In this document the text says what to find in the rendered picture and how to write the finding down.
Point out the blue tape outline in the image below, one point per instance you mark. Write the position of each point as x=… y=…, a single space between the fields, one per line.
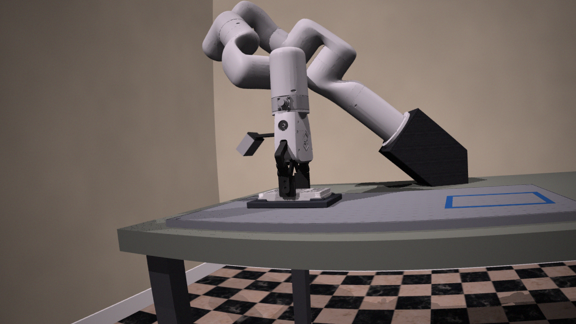
x=450 y=198

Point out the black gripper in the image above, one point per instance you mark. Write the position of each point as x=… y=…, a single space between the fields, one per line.
x=293 y=146

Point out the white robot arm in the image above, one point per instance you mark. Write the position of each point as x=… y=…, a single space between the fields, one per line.
x=232 y=40

